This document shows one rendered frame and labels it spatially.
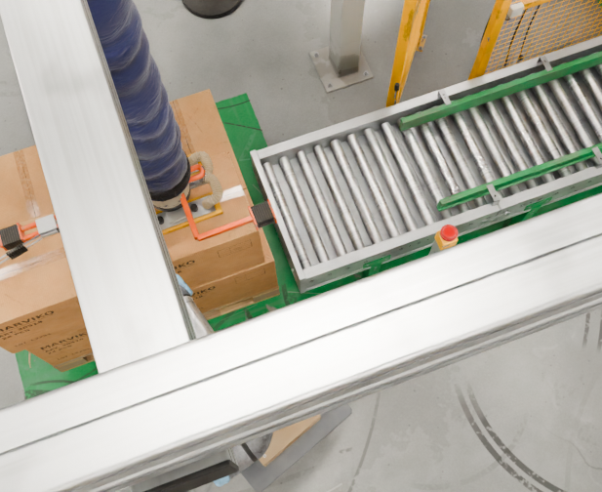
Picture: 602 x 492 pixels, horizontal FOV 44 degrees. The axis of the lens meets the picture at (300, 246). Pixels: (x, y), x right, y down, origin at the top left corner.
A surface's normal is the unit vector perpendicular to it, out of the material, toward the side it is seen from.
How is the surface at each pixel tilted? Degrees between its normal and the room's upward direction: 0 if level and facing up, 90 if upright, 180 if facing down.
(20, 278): 0
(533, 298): 0
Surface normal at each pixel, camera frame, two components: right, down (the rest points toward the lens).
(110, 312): -0.01, -0.35
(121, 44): 0.68, 0.54
